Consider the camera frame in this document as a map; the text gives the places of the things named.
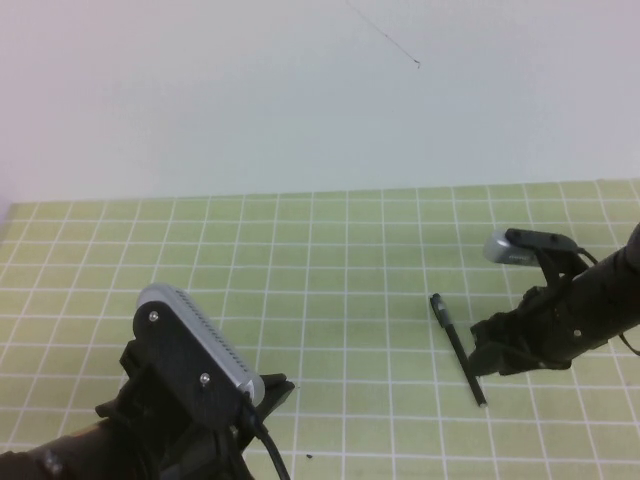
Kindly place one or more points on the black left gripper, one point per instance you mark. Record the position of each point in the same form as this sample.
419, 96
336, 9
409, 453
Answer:
200, 455

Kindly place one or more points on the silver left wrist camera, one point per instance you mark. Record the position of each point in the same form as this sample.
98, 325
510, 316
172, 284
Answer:
210, 336

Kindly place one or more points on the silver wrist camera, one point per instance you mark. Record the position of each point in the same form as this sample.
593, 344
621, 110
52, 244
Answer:
500, 247
210, 336

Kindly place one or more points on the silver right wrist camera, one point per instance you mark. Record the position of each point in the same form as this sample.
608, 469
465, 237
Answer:
500, 247

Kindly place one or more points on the grey and black pen cap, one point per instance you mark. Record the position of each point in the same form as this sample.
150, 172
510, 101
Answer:
440, 310

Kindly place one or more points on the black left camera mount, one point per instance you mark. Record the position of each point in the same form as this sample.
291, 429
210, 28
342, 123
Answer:
180, 360

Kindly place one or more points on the thin black pen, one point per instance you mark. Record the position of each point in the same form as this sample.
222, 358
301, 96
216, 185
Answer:
465, 362

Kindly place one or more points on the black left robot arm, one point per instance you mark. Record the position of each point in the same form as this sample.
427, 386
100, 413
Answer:
75, 455

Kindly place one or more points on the green white-grid table mat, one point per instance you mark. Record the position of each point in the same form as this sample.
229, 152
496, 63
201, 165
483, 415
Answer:
325, 280

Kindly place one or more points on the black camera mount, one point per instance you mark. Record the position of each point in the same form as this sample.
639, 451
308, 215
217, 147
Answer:
540, 240
180, 360

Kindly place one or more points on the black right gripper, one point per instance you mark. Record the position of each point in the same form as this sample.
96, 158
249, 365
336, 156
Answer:
545, 330

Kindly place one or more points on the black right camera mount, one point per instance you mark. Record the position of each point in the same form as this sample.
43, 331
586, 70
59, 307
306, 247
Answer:
540, 240

